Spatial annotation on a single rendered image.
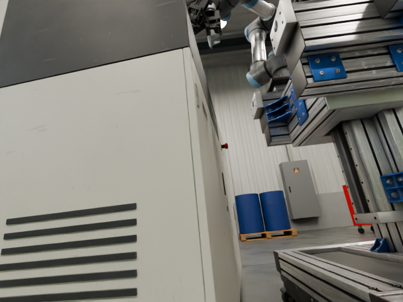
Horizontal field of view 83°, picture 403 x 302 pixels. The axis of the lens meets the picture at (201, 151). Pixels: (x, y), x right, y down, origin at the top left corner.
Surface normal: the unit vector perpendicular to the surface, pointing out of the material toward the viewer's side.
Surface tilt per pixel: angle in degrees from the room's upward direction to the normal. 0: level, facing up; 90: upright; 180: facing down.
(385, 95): 90
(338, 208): 90
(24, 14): 90
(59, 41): 90
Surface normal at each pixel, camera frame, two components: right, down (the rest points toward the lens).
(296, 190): -0.07, -0.31
